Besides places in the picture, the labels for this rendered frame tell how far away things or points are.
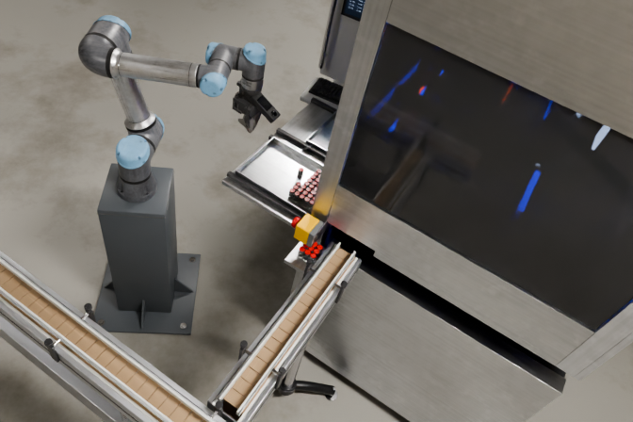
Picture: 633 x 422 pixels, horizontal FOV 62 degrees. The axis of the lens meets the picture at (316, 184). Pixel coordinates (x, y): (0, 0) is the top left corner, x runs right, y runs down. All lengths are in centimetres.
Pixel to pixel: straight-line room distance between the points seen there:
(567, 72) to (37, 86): 340
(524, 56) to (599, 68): 15
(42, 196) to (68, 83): 100
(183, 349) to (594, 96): 208
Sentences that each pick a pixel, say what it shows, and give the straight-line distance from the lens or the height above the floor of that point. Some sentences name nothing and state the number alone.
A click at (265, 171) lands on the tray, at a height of 88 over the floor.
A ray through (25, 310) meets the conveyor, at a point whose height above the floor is 97.
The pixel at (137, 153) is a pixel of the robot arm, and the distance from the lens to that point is 202.
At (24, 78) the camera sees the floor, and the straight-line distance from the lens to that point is 410.
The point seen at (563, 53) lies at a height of 191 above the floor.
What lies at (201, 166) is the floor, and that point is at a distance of 336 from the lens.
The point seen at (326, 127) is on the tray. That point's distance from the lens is 239.
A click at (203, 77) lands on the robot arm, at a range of 169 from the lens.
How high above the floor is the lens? 244
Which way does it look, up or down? 47 degrees down
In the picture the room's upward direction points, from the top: 14 degrees clockwise
